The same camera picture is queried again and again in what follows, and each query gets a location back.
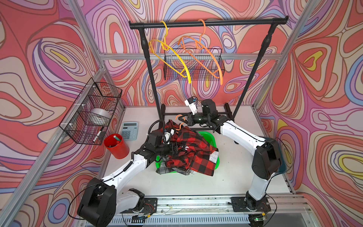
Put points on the black wire basket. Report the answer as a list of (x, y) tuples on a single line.
[(193, 64), (94, 95)]

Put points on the dark teal bin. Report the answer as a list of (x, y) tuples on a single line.
[(282, 159)]

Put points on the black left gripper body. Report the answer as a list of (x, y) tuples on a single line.
[(163, 150)]

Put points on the red plastic cup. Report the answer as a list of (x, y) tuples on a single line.
[(117, 146)]

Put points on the black clothes rack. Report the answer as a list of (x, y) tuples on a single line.
[(224, 60)]

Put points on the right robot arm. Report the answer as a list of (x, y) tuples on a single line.
[(266, 152)]

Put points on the green plastic basket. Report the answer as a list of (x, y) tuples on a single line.
[(206, 135)]

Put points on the black marker in basket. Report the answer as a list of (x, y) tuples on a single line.
[(96, 137)]

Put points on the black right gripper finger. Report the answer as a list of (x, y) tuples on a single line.
[(187, 120), (189, 115)]

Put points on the grey tape roll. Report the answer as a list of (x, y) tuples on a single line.
[(99, 117)]

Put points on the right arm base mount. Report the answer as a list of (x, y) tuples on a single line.
[(249, 204)]

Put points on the light blue desk calculator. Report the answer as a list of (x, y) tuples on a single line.
[(130, 131)]

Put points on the rear black wire basket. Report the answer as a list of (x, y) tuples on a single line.
[(193, 64)]

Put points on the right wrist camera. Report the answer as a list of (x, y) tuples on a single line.
[(192, 104)]

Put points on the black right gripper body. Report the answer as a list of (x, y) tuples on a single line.
[(200, 118)]

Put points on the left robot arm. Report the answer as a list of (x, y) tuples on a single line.
[(103, 198)]

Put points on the grey plaid long-sleeve shirt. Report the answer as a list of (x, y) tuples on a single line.
[(166, 170)]

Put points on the red plaid long-sleeve shirt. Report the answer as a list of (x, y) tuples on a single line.
[(195, 153)]

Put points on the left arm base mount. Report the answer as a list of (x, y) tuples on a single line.
[(148, 207)]

